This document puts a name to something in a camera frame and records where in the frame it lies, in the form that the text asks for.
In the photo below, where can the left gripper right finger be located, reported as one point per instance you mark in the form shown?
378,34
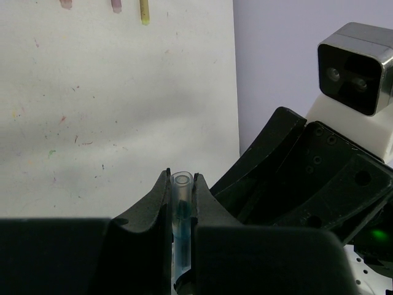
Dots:
231,258

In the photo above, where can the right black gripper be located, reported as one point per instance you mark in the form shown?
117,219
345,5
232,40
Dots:
327,181

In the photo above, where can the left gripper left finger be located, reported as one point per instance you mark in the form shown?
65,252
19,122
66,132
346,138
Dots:
128,254

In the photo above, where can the clear blue pen cap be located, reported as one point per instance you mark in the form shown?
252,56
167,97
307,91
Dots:
181,189

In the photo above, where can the yellow pen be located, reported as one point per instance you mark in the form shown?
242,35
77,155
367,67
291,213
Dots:
144,11

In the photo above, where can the pink pen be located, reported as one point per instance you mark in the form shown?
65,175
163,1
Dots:
116,6

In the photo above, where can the orange pen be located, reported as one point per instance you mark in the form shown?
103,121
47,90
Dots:
66,4

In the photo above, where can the blue pen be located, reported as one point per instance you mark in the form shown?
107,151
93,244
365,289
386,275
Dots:
183,242

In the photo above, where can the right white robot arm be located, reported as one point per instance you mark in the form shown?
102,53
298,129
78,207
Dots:
373,243

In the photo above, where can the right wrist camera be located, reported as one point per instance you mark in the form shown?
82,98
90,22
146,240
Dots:
355,79

